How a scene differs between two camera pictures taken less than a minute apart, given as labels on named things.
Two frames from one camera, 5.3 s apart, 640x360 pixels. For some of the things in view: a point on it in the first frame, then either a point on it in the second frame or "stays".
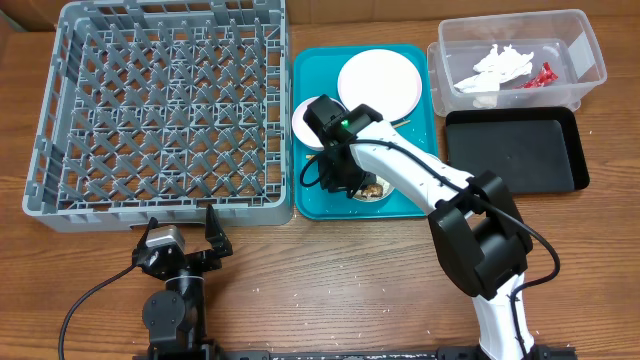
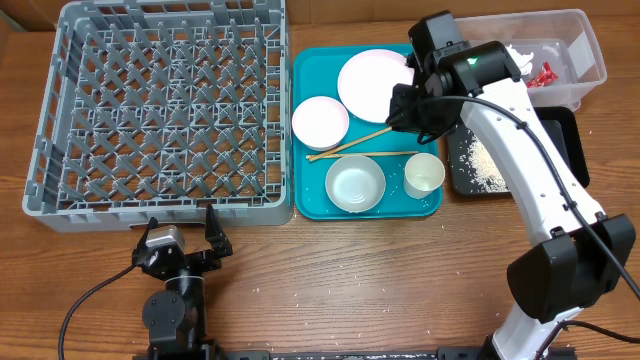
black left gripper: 218,241 stays
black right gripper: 335,170 -> 401,107
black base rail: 211,352 stays
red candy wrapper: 546,75 stays
